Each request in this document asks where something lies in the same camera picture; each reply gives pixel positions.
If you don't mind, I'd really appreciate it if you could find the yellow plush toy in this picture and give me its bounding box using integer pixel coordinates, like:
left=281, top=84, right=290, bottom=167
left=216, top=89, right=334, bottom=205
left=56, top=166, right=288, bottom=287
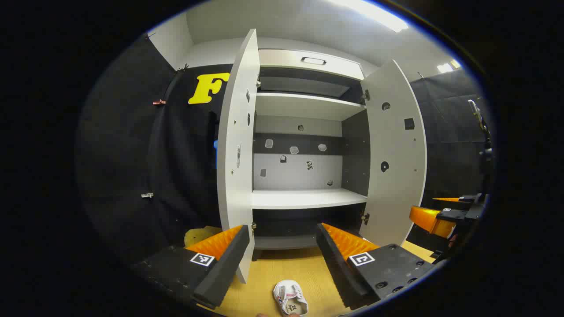
left=184, top=226, right=223, bottom=247

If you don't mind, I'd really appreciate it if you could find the white cabinet drawer front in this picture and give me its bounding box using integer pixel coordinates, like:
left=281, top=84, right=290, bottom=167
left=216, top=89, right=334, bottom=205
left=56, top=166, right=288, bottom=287
left=258, top=48, right=365, bottom=80

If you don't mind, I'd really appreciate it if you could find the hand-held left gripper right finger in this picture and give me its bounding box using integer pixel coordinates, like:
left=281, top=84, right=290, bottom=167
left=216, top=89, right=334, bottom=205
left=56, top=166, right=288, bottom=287
left=316, top=222, right=445, bottom=310

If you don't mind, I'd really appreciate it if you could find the white canvas shoe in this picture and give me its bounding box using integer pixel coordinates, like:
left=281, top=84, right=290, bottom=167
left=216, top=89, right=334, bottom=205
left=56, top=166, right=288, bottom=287
left=273, top=280, right=309, bottom=317

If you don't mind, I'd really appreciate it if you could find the white shoe cabinet door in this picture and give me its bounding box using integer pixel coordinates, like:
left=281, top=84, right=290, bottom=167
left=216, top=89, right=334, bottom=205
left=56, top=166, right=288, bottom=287
left=216, top=29, right=260, bottom=284
left=360, top=59, right=428, bottom=247

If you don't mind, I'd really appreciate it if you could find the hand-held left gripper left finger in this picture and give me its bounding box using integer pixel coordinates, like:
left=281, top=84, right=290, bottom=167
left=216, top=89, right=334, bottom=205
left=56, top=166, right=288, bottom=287
left=132, top=225, right=250, bottom=310

